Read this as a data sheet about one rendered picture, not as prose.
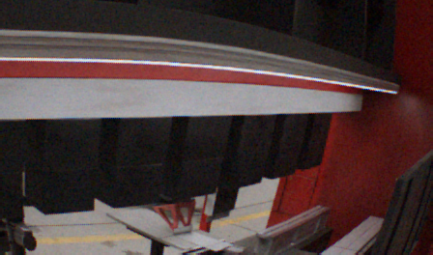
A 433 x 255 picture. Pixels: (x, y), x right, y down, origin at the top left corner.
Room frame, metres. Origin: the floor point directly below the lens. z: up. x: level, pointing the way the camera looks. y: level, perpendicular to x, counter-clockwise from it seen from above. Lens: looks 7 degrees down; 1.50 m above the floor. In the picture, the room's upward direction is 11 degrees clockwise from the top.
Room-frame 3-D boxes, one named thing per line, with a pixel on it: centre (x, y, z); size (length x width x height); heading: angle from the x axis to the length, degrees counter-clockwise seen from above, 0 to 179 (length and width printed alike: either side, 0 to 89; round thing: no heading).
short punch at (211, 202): (1.37, -0.05, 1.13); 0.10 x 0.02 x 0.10; 149
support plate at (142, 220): (1.45, 0.08, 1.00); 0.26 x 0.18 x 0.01; 59
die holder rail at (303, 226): (1.85, -0.33, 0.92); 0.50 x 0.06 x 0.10; 149
